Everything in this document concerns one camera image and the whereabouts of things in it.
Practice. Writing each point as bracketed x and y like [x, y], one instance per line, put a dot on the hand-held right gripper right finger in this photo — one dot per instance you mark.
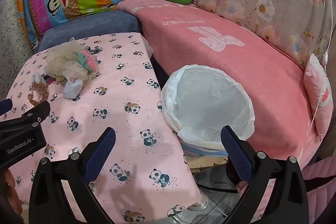
[236, 154]

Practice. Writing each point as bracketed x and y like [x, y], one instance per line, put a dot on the pink blanket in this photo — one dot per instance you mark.
[223, 56]

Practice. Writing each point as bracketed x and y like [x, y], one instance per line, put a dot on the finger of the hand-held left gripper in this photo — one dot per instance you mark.
[5, 107]
[34, 115]

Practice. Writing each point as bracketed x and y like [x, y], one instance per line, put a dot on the black and white scrunchie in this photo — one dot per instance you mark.
[93, 50]

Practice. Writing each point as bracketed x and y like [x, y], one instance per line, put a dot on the small tiger plush toy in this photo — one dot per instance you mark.
[39, 94]

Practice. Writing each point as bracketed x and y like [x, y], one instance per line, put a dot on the person's left hand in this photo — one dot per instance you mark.
[13, 187]

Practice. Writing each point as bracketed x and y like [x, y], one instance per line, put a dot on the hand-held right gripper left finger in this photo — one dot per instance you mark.
[101, 154]

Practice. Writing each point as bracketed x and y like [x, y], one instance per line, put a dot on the bin with white plastic liner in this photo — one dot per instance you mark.
[207, 103]

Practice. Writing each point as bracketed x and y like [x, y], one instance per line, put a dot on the pink panda-print tablecloth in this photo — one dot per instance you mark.
[105, 98]

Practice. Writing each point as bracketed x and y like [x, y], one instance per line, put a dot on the small pink pillow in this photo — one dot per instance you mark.
[316, 92]

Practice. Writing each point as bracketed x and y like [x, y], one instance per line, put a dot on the white textured cloth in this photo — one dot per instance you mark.
[13, 43]

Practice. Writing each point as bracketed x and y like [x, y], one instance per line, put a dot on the pink watermelon plush toy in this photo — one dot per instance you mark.
[86, 61]

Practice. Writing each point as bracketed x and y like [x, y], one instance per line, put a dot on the pink quilted cloth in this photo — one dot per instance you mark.
[320, 171]

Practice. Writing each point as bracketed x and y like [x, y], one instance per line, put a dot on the blue-grey sofa cushion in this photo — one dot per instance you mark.
[92, 24]

